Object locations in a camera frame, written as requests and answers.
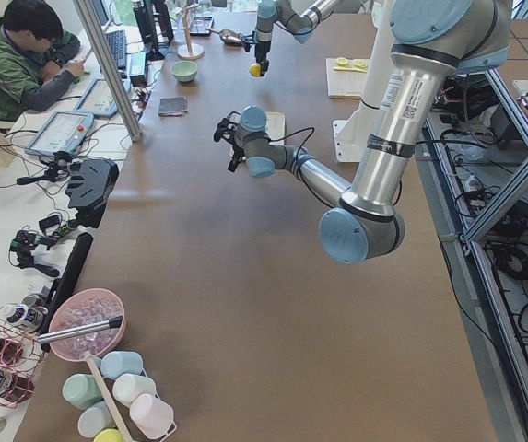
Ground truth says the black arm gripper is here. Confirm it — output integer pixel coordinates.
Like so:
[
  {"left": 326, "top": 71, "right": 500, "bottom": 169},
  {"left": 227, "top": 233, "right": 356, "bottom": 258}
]
[{"left": 240, "top": 32, "right": 271, "bottom": 76}]

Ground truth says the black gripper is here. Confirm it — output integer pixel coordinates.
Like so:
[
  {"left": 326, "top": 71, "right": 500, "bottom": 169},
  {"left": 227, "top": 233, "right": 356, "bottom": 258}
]
[{"left": 213, "top": 111, "right": 243, "bottom": 172}]

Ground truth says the yellow lemon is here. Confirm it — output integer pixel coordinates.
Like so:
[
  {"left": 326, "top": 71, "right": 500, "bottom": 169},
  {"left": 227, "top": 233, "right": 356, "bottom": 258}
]
[{"left": 250, "top": 64, "right": 262, "bottom": 77}]

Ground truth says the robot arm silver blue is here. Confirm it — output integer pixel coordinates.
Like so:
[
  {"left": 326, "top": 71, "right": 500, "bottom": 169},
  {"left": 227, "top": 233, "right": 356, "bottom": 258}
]
[
  {"left": 240, "top": 0, "right": 339, "bottom": 77},
  {"left": 214, "top": 1, "right": 511, "bottom": 263}
]

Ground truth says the cream rectangular tray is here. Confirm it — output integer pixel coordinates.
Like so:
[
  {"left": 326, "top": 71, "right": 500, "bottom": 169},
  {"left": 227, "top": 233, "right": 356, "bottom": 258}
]
[{"left": 229, "top": 111, "right": 286, "bottom": 158}]

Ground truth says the silver metal scoop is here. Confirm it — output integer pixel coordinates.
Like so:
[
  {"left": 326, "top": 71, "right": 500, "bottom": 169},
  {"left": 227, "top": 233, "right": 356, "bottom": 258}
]
[{"left": 207, "top": 28, "right": 243, "bottom": 47}]

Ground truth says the wooden mug tree stand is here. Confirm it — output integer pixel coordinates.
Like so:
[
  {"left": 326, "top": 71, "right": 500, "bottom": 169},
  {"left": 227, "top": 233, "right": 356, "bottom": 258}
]
[{"left": 177, "top": 4, "right": 205, "bottom": 61}]

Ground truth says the yellow plastic knife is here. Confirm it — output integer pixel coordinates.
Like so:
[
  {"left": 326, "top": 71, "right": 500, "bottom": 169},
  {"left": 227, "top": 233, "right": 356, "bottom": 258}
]
[{"left": 332, "top": 66, "right": 368, "bottom": 73}]

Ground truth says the light green bowl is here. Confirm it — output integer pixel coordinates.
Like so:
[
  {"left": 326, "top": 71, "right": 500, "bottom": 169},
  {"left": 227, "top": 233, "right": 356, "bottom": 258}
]
[{"left": 170, "top": 60, "right": 198, "bottom": 83}]

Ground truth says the lemon slice upper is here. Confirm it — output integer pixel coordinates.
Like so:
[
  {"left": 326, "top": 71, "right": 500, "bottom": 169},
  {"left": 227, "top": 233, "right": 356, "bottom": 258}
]
[{"left": 335, "top": 57, "right": 348, "bottom": 66}]

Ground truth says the grey folded cloth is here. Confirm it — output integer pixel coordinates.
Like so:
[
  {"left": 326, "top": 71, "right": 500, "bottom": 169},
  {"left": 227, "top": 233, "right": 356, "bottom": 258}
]
[{"left": 158, "top": 97, "right": 188, "bottom": 117}]

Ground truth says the wooden cutting board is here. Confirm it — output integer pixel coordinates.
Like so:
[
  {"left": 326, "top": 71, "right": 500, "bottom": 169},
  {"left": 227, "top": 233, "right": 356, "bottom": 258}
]
[{"left": 325, "top": 57, "right": 370, "bottom": 99}]

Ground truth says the black keyboard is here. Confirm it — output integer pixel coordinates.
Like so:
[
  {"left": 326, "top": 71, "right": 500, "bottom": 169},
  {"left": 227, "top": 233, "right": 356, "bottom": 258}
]
[{"left": 105, "top": 30, "right": 127, "bottom": 70}]

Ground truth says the black device housing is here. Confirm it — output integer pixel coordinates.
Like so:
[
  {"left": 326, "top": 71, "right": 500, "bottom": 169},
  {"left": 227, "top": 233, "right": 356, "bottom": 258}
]
[{"left": 65, "top": 158, "right": 119, "bottom": 229}]

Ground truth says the blue teach pendant far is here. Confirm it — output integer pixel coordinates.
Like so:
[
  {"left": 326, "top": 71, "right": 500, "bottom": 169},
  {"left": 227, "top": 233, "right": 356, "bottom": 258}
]
[{"left": 74, "top": 78, "right": 118, "bottom": 118}]

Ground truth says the blue teach pendant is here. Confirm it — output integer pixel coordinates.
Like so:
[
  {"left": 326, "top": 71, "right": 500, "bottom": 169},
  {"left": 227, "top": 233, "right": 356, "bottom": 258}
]
[
  {"left": 25, "top": 111, "right": 95, "bottom": 157},
  {"left": 74, "top": 78, "right": 118, "bottom": 118}
]

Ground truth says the blue teach pendant near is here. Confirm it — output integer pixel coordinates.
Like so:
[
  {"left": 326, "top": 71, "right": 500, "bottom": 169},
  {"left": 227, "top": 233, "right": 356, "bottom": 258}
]
[{"left": 25, "top": 111, "right": 95, "bottom": 157}]

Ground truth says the pink bowl with ice cubes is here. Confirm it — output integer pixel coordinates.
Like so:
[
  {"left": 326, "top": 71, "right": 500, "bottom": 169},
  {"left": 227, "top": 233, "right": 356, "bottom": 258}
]
[{"left": 49, "top": 288, "right": 126, "bottom": 362}]

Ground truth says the black flat bar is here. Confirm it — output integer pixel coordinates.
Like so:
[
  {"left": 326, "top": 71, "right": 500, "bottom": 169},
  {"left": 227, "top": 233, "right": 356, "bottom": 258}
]
[{"left": 40, "top": 233, "right": 93, "bottom": 333}]

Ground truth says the person in green jacket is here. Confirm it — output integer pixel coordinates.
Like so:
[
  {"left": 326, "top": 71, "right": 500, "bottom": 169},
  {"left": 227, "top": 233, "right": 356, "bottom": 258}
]
[{"left": 0, "top": 0, "right": 85, "bottom": 122}]

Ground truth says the light blue cup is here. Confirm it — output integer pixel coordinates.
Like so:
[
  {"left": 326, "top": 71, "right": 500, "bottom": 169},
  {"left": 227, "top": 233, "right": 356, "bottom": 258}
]
[{"left": 100, "top": 351, "right": 144, "bottom": 380}]

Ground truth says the white cup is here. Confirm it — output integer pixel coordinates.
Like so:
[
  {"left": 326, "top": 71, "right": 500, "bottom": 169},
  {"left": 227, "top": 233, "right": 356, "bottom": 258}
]
[{"left": 112, "top": 373, "right": 157, "bottom": 407}]

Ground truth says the dark bottle upper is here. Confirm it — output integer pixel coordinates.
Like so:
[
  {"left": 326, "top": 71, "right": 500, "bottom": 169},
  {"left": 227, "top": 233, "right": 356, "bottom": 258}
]
[{"left": 2, "top": 304, "right": 44, "bottom": 332}]

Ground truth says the pink cup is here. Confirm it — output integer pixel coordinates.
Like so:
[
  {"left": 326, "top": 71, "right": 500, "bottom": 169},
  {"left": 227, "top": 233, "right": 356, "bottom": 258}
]
[{"left": 129, "top": 393, "right": 174, "bottom": 439}]

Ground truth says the green cup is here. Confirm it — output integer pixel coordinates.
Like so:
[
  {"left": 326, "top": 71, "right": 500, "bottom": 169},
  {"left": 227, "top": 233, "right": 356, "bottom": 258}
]
[{"left": 62, "top": 373, "right": 103, "bottom": 410}]

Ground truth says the grey blue cup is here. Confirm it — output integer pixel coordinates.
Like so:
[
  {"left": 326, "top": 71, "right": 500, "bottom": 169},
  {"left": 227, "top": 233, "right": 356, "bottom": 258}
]
[{"left": 77, "top": 401, "right": 116, "bottom": 438}]

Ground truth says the yellow cup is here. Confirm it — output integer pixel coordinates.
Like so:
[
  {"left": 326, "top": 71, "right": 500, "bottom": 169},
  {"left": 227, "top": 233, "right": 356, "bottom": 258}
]
[{"left": 93, "top": 428, "right": 124, "bottom": 442}]

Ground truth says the dark bottle lower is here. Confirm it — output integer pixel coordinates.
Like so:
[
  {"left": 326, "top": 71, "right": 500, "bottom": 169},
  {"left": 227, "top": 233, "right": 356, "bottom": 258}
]
[{"left": 0, "top": 368, "right": 34, "bottom": 403}]

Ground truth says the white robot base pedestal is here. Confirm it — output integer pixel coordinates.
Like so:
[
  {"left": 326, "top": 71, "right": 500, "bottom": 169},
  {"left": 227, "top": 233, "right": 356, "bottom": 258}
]
[{"left": 334, "top": 0, "right": 395, "bottom": 163}]

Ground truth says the aluminium frame post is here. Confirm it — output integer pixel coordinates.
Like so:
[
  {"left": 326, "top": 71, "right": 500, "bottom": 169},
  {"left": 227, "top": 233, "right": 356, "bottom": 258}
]
[{"left": 73, "top": 0, "right": 142, "bottom": 142}]

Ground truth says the copper wire bottle rack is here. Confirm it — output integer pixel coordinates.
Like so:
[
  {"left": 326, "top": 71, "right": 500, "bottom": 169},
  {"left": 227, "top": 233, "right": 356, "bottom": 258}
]
[{"left": 0, "top": 315, "right": 45, "bottom": 408}]

